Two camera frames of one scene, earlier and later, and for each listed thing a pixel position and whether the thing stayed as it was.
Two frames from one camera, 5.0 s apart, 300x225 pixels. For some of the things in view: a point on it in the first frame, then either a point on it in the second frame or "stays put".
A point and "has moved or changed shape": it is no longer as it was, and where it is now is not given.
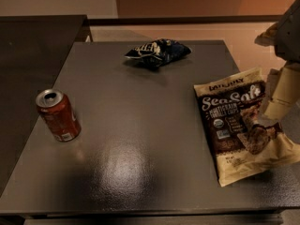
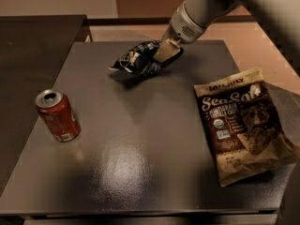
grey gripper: (290, 37) -> (184, 28)
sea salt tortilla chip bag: (242, 141) stays put
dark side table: (34, 50) stays put
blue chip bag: (158, 52) has moved or changed shape
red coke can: (58, 112) stays put
